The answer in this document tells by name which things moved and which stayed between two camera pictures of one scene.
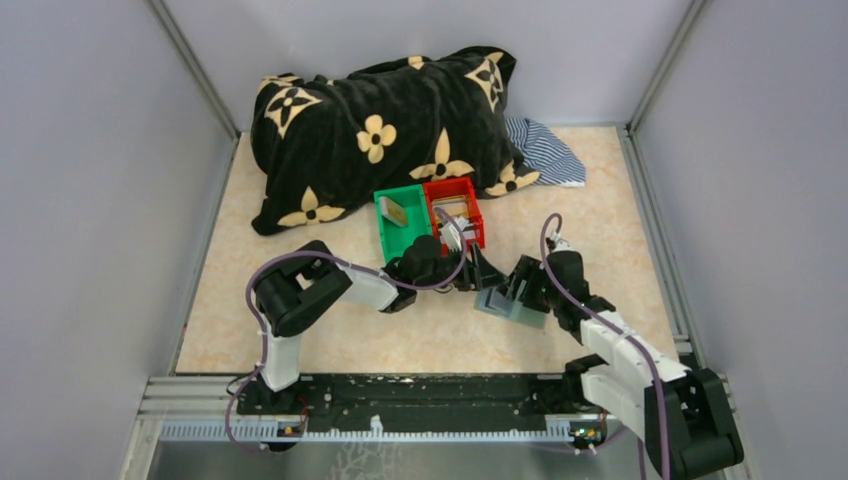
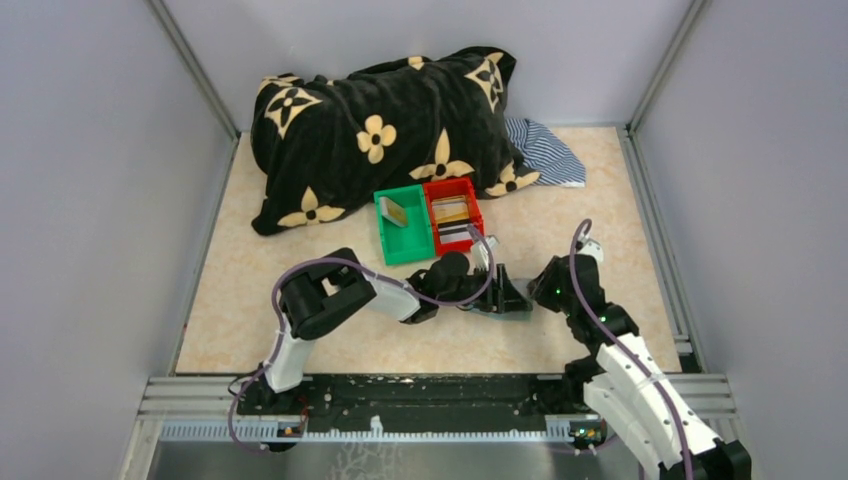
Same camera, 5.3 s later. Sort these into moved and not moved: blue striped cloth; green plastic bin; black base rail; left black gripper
Moved: left black gripper
Not moved: blue striped cloth; black base rail; green plastic bin
